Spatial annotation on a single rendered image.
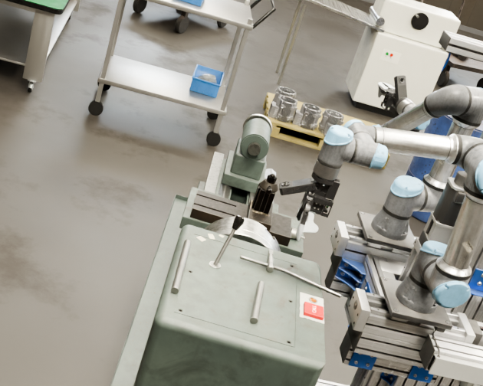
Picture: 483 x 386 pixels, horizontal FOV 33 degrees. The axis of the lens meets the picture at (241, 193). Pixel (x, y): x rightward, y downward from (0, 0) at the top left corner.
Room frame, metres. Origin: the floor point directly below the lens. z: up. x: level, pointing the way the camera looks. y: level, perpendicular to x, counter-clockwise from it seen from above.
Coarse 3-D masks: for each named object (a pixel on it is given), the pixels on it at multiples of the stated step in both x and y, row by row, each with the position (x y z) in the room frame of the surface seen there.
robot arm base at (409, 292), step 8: (408, 280) 2.50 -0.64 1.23; (416, 280) 2.47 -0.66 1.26; (400, 288) 2.50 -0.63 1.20; (408, 288) 2.48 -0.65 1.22; (416, 288) 2.47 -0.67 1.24; (424, 288) 2.46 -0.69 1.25; (400, 296) 2.48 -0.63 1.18; (408, 296) 2.47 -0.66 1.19; (416, 296) 2.45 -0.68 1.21; (424, 296) 2.45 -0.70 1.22; (408, 304) 2.45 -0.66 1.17; (416, 304) 2.45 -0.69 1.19; (424, 304) 2.45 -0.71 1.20; (432, 304) 2.46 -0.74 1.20; (424, 312) 2.45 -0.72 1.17; (432, 312) 2.47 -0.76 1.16
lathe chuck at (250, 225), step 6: (216, 222) 2.54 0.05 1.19; (222, 222) 2.52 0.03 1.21; (228, 222) 2.51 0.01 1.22; (246, 222) 2.53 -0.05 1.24; (252, 222) 2.54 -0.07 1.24; (210, 228) 2.51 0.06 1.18; (216, 228) 2.49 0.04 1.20; (222, 228) 2.47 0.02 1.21; (228, 228) 2.47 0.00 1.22; (240, 228) 2.47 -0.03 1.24; (246, 228) 2.48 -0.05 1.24; (252, 228) 2.50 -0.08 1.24; (258, 228) 2.52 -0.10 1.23; (264, 228) 2.55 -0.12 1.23; (258, 234) 2.48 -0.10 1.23; (264, 234) 2.51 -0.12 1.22; (270, 240) 2.50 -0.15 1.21; (276, 240) 2.56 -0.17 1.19; (276, 246) 2.52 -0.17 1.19
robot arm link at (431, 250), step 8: (432, 240) 2.56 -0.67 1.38; (424, 248) 2.50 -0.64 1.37; (432, 248) 2.48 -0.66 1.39; (440, 248) 2.50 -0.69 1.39; (424, 256) 2.48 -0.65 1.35; (432, 256) 2.47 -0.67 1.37; (440, 256) 2.46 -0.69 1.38; (416, 264) 2.50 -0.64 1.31; (424, 264) 2.46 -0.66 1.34; (416, 272) 2.48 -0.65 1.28; (424, 272) 2.43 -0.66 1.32
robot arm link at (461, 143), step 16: (352, 128) 2.39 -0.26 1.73; (368, 128) 2.40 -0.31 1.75; (384, 128) 2.42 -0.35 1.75; (384, 144) 2.39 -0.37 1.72; (400, 144) 2.40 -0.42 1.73; (416, 144) 2.41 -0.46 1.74; (432, 144) 2.43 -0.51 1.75; (448, 144) 2.45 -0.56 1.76; (464, 144) 2.45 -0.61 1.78; (448, 160) 2.45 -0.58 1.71
